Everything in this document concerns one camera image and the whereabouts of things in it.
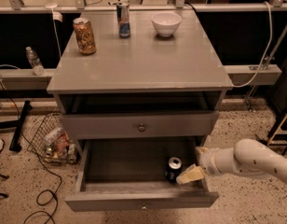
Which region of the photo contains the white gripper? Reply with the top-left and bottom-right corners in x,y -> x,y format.
176,147 -> 222,185

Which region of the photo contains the blue pepsi can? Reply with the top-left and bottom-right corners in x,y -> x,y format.
165,157 -> 183,183

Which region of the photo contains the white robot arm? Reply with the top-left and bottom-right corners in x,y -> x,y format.
176,139 -> 287,185

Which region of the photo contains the closed grey upper drawer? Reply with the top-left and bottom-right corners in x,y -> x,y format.
61,111 -> 219,140

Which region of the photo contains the open grey middle drawer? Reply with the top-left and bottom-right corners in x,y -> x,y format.
65,137 -> 218,212

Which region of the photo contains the grey wooden drawer cabinet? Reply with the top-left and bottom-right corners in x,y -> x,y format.
46,8 -> 235,213

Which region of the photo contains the gold patterned soda can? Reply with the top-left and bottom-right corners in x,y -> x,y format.
73,17 -> 96,55

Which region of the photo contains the slim red bull can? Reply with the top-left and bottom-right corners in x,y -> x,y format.
116,2 -> 130,38

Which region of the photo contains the wheeled cart base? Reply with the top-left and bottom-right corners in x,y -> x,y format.
256,107 -> 287,156

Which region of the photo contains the white ceramic bowl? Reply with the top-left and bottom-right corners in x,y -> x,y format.
151,12 -> 182,37

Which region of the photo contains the black metal stand leg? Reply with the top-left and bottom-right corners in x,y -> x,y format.
9,100 -> 32,152

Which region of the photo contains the clear plastic water bottle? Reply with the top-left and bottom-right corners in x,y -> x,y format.
26,47 -> 45,76

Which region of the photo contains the wire basket with snacks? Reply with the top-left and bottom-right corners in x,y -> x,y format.
28,113 -> 79,164

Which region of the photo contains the black floor cable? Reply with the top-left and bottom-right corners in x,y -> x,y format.
0,66 -> 63,224

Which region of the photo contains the white hanging cable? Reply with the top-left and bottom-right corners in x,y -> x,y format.
231,1 -> 274,89

